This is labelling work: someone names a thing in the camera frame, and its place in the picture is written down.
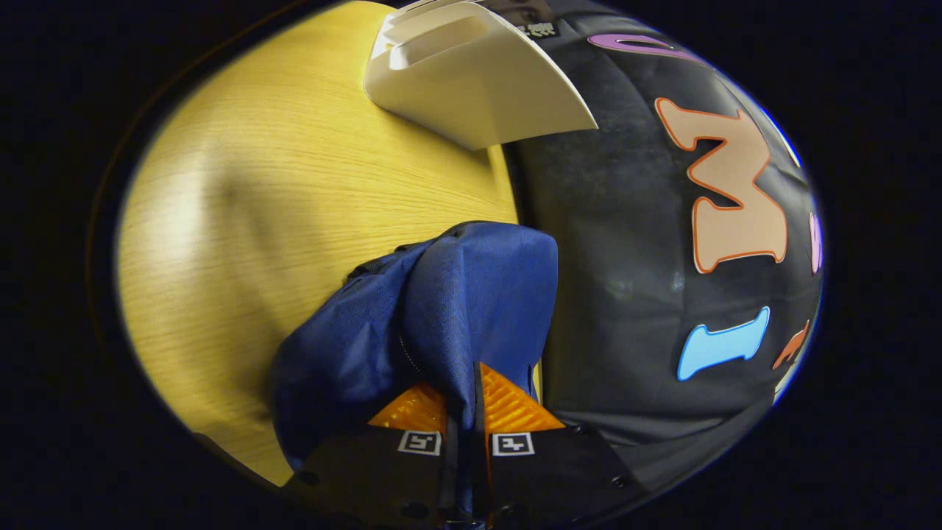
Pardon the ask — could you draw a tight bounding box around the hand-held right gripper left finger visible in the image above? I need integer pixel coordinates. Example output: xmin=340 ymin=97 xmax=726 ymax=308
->
xmin=283 ymin=381 xmax=451 ymax=528

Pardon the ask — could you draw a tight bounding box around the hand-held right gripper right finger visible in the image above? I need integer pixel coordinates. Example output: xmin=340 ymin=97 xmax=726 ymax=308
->
xmin=471 ymin=362 xmax=642 ymax=528

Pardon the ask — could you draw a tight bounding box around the blue schoolbag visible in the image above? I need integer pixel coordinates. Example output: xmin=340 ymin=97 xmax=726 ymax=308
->
xmin=269 ymin=221 xmax=559 ymax=472

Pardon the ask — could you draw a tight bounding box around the white bookshelf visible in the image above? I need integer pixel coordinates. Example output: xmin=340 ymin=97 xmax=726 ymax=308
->
xmin=364 ymin=0 xmax=598 ymax=152

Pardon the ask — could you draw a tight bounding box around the black backdrop cloth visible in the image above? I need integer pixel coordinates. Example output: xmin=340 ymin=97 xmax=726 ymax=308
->
xmin=504 ymin=0 xmax=824 ymax=490

